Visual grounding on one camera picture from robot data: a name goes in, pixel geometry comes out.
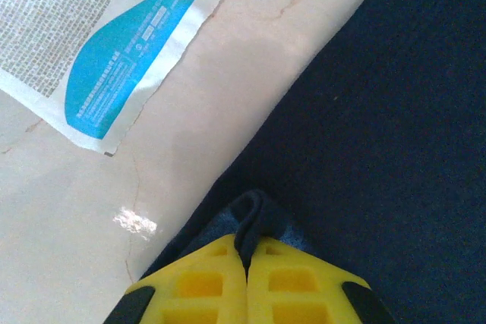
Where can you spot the navy blue t-shirt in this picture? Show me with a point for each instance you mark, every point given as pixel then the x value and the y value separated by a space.
pixel 379 111

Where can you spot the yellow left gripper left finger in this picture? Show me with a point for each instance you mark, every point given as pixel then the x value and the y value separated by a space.
pixel 197 293

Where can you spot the white blue printed packet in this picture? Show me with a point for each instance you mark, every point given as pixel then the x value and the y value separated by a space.
pixel 95 47

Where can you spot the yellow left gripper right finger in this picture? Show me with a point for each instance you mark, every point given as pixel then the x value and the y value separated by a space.
pixel 303 293

